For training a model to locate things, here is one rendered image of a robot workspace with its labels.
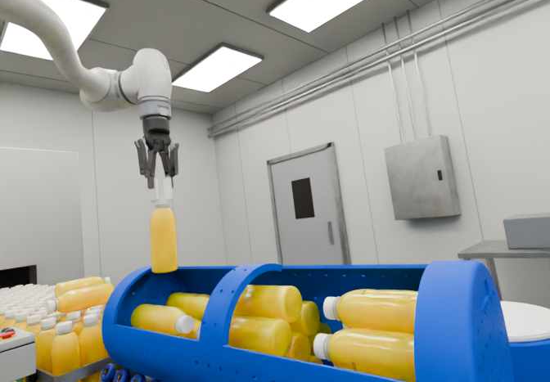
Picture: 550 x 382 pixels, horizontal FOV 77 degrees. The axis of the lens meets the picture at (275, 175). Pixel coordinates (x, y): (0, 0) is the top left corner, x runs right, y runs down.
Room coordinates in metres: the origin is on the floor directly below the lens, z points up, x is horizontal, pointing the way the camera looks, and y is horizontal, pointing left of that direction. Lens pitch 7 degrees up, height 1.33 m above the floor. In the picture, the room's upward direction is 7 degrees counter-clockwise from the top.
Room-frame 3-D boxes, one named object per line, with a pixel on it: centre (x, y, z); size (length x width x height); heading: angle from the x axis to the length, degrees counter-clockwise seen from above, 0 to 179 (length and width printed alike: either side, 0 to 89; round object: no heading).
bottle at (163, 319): (0.92, 0.33, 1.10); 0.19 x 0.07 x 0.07; 52
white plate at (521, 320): (0.87, -0.48, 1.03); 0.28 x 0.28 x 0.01
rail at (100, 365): (1.13, 0.52, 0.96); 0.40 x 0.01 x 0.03; 142
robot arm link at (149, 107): (0.98, 0.33, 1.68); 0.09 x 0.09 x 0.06
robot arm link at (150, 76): (0.98, 0.34, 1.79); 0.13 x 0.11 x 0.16; 73
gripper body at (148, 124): (0.98, 0.33, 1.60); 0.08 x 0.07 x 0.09; 142
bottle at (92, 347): (1.09, 0.61, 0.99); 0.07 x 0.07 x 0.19
